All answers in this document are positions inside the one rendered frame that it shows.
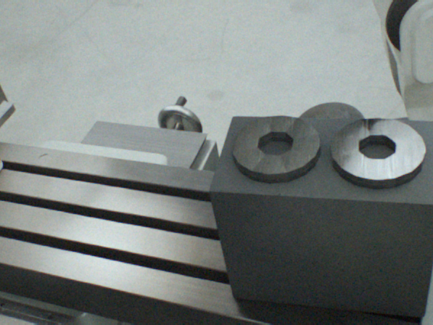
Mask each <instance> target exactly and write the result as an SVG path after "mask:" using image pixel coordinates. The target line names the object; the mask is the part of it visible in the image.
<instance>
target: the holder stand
mask: <svg viewBox="0 0 433 325"><path fill-rule="evenodd" d="M209 193H210V199H211V203H212V207H213V212H214V217H215V222H216V227H217V230H218V233H219V237H220V243H221V247H222V251H223V256H224V261H225V264H226V271H227V274H228V277H229V281H230V285H231V291H232V295H233V297H234V298H237V299H245V300H259V301H267V302H275V303H289V304H295V305H310V306H317V307H324V308H332V309H339V310H353V311H360V312H369V313H382V314H390V315H397V316H411V317H418V318H423V317H425V314H426V305H427V300H428V294H429V289H430V285H431V280H432V271H433V121H428V120H391V119H385V118H369V119H334V118H293V117H288V115H273V116H238V115H235V116H233V117H232V119H231V124H230V126H229V129H228V131H227V134H226V139H225V141H224V144H223V148H222V151H221V154H220V158H219V161H218V163H217V165H216V169H215V173H214V176H213V179H212V183H211V186H210V190H209Z"/></svg>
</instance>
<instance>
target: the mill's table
mask: <svg viewBox="0 0 433 325"><path fill-rule="evenodd" d="M0 158H1V161H2V163H3V167H2V169H1V170H0V291H2V292H8V293H12V295H18V296H22V297H27V298H30V299H34V300H40V301H43V302H46V303H49V304H52V305H58V306H62V307H65V308H70V309H73V310H80V311H83V312H84V313H90V314H93V315H96V316H102V317H105V318H111V319H115V320H118V321H124V323H127V324H133V325H433V271H432V280H431V285H430V289H429V294H428V300H427V305H426V314H425V317H423V318H418V317H411V316H397V315H390V314H382V313H369V312H360V311H353V310H339V309H332V308H324V307H317V306H310V305H295V304H289V303H275V302H267V301H259V300H245V299H237V298H234V297H233V295H232V291H231V285H230V281H229V277H228V274H227V271H226V264H225V261H224V256H223V251H222V247H221V243H220V237H219V233H218V230H217V227H216V222H215V217H214V212H213V207H212V203H211V199H210V193H209V190H210V186H211V183H212V179H213V176H214V173H215V172H211V171H205V170H200V169H193V168H183V167H178V166H172V165H161V164H155V163H149V162H139V161H133V160H128V159H122V158H116V157H106V156H100V155H90V154H84V153H77V152H67V151H62V150H56V149H45V147H35V146H29V145H23V144H13V143H7V142H1V141H0Z"/></svg>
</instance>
